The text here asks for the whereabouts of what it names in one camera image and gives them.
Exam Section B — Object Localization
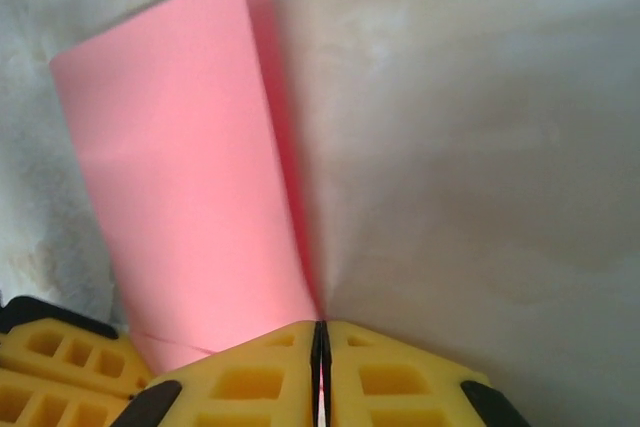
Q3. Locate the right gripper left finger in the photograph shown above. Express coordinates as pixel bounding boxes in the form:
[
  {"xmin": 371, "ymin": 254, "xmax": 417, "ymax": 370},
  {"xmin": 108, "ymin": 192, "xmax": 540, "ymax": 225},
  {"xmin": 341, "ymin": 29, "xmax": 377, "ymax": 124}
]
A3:
[{"xmin": 112, "ymin": 320, "xmax": 321, "ymax": 427}]

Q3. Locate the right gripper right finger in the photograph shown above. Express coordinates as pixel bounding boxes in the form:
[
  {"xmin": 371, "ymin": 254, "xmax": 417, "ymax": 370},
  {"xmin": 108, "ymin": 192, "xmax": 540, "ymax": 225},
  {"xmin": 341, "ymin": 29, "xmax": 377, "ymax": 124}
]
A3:
[{"xmin": 319, "ymin": 320, "xmax": 531, "ymax": 427}]

